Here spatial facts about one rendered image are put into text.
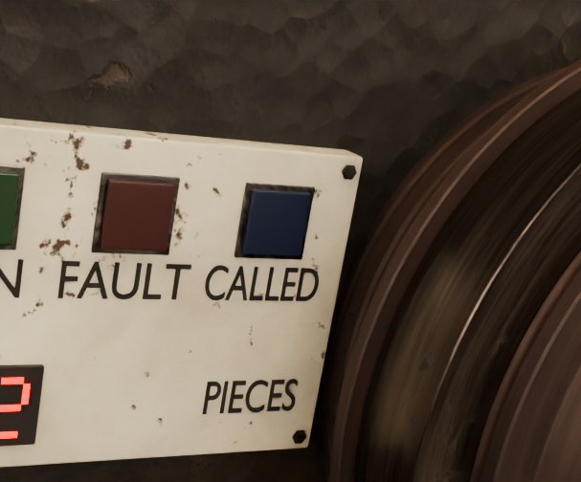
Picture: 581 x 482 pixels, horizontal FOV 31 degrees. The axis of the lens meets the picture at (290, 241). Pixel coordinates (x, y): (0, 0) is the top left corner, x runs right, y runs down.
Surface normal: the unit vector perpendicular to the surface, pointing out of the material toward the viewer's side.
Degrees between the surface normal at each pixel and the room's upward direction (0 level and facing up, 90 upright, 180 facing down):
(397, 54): 90
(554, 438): 84
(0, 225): 90
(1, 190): 90
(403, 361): 80
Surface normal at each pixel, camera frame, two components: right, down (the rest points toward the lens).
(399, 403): -0.86, -0.13
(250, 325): 0.45, 0.29
